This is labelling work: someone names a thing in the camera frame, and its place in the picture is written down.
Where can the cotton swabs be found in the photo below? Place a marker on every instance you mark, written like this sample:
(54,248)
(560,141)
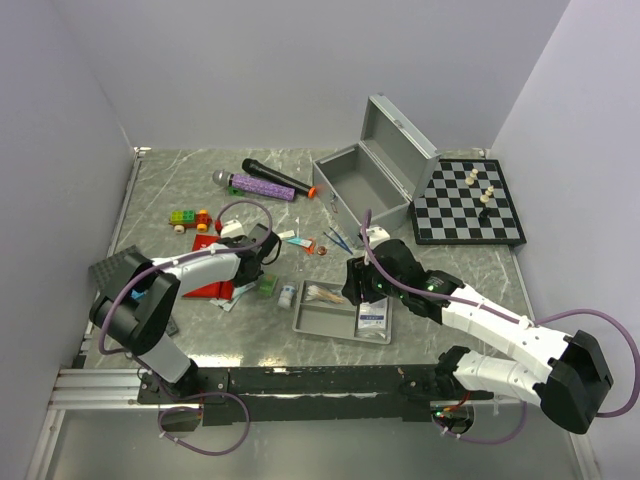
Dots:
(318,293)

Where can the blue plastic tweezers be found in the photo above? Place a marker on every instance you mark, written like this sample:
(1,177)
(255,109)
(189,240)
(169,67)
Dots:
(338,240)

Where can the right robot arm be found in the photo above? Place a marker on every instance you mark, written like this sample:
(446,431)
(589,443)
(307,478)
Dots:
(565,375)

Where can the light blue gauze packet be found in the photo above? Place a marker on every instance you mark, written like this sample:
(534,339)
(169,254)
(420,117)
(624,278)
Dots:
(227,305)

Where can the black mounting base rail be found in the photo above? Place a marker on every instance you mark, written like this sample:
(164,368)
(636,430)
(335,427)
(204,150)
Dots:
(407,392)

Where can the blue toy brick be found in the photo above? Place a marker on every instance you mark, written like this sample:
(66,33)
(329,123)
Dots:
(136,295)

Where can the toy brick car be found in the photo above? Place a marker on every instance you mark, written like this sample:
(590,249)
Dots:
(182,220)

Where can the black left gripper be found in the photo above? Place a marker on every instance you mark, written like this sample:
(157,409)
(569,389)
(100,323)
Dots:
(241,282)

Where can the orange handled scissors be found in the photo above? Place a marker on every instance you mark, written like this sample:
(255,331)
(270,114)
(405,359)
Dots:
(310,249)

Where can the green toy brick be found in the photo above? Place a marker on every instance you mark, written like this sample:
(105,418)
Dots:
(235,191)

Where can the grey brick baseplate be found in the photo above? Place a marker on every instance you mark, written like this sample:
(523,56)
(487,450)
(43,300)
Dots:
(153,309)

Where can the black chess piece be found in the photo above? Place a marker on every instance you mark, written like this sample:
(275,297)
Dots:
(484,214)

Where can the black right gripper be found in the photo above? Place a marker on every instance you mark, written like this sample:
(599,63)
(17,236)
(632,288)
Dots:
(357,271)

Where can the aluminium frame rail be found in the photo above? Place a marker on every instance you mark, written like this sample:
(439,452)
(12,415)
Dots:
(95,389)

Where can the white blue instruction packet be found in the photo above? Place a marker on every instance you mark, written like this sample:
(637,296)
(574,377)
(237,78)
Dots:
(373,321)

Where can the chess board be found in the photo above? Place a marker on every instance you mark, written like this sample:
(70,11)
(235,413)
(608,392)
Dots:
(447,212)

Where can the black microphone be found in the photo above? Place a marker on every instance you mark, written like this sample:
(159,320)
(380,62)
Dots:
(255,168)

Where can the purple glitter microphone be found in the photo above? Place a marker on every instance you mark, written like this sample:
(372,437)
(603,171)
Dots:
(253,185)

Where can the grey metal storage box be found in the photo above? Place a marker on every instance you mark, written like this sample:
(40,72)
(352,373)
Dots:
(384,172)

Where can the green medicine box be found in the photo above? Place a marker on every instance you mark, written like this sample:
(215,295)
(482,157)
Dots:
(267,285)

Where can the cream chess piece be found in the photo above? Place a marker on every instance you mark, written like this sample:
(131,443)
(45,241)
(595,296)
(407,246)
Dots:
(472,177)

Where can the cream chess pawn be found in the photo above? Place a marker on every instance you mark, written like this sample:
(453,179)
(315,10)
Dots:
(487,196)

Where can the grey plastic divided tray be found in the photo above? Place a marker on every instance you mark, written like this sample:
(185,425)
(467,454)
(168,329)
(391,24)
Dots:
(336,321)

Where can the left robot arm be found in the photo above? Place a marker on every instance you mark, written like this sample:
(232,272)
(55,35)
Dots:
(176,371)

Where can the blue white small sachet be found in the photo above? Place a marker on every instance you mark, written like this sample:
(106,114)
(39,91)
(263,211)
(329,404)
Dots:
(299,242)

